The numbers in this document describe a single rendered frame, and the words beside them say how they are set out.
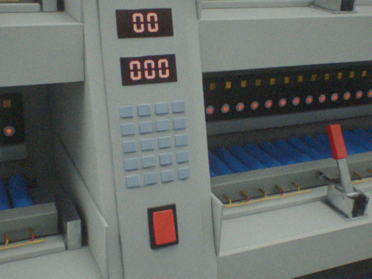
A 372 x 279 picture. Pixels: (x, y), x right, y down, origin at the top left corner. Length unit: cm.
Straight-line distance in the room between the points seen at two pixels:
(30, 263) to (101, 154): 11
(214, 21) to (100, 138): 14
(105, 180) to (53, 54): 10
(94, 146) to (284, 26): 20
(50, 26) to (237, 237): 24
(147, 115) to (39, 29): 10
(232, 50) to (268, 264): 19
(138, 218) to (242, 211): 13
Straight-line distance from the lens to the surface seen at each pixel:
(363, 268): 78
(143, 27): 41
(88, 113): 42
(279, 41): 48
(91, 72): 40
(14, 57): 40
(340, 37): 53
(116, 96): 40
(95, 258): 45
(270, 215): 53
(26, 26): 40
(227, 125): 64
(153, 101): 41
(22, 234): 48
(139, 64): 41
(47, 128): 60
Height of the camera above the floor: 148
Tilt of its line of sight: 5 degrees down
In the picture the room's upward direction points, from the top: 5 degrees counter-clockwise
